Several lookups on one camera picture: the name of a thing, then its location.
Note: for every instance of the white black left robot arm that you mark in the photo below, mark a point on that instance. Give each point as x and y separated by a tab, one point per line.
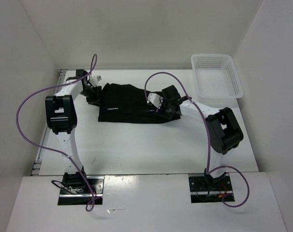
62	120

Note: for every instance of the white perforated plastic basket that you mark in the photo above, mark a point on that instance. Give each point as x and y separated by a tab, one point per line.
216	77

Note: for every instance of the black sport shorts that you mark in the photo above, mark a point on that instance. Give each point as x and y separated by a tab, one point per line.
127	104

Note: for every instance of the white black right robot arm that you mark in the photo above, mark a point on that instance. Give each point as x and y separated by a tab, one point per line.
223	130

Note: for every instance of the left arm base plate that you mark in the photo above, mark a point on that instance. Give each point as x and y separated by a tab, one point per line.
81	196

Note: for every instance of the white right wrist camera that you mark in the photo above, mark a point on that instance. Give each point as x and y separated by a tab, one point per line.
155	99

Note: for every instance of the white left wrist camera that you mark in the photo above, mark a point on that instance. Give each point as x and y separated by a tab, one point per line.
94	80

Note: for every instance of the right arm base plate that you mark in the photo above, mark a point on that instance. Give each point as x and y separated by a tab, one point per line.
200	192

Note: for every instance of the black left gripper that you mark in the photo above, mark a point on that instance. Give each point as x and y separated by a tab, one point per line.
96	98

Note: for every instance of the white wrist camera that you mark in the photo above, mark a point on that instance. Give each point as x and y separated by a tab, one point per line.
94	80
155	99

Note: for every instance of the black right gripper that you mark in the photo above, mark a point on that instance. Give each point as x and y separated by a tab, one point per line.
165	100

